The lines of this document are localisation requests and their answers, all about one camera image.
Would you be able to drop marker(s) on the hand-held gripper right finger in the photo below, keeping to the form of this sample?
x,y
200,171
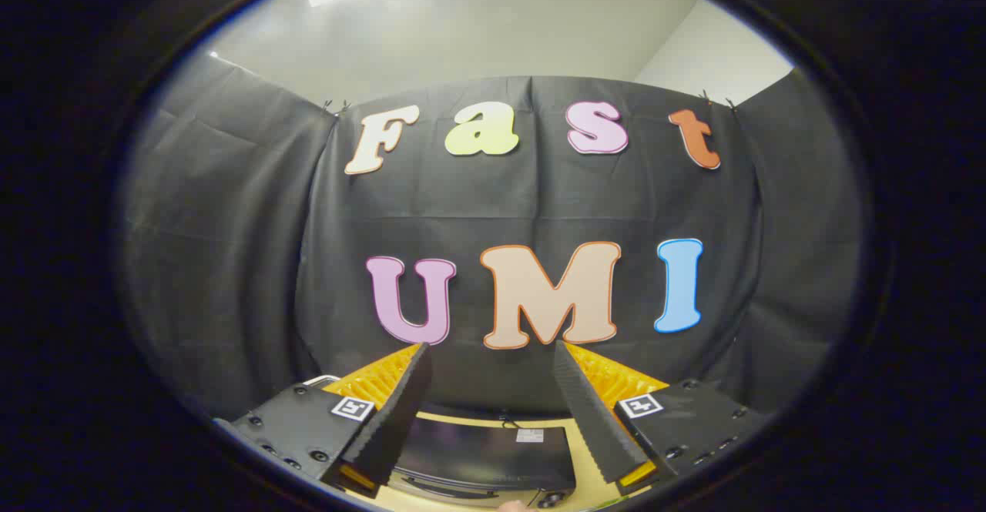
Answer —
x,y
589,412

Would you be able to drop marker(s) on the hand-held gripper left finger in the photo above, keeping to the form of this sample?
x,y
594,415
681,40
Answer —
x,y
400,412

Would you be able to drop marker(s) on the black backdrop cloth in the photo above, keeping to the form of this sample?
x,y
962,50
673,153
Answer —
x,y
539,204

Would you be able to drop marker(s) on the black toaster oven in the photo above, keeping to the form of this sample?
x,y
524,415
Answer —
x,y
477,450

